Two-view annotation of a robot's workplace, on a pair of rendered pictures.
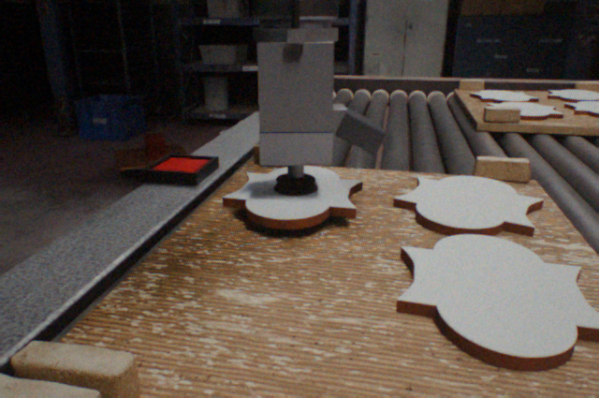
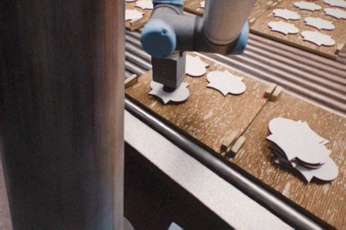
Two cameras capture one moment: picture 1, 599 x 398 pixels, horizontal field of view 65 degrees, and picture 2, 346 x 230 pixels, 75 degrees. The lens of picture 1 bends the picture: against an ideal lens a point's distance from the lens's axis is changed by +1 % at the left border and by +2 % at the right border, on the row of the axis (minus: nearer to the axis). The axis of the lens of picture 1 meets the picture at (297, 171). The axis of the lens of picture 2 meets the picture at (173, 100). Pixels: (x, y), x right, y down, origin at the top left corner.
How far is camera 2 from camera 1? 0.61 m
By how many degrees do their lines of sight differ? 57
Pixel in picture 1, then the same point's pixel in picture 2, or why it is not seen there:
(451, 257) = (214, 81)
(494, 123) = (135, 26)
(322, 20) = not seen: hidden behind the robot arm
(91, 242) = (146, 141)
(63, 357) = (230, 139)
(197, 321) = (213, 124)
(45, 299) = (176, 153)
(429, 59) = not seen: outside the picture
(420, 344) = (234, 99)
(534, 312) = (236, 82)
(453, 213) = (196, 71)
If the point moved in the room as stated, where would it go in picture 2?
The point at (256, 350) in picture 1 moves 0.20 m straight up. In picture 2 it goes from (226, 119) to (240, 63)
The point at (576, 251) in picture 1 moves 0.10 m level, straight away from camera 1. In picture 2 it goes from (217, 65) to (203, 53)
